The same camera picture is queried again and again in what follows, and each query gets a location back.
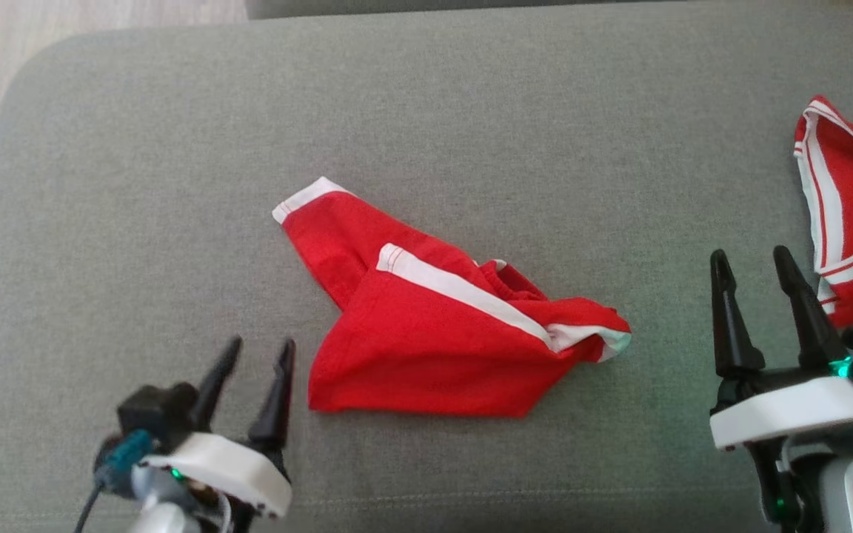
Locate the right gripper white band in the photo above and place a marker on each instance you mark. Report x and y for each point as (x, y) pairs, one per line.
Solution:
(782, 411)

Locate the grey sofa seat cushion large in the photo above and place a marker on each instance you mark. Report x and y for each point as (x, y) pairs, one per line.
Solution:
(397, 6)

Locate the red shorts white stripe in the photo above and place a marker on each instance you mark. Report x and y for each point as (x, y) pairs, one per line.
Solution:
(426, 355)

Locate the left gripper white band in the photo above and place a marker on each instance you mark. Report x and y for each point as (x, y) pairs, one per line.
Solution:
(234, 470)

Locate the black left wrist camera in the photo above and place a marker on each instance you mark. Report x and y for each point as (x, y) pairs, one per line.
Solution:
(152, 411)

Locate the grey fabric sofa ottoman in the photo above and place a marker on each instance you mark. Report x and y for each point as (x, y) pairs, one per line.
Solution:
(471, 133)

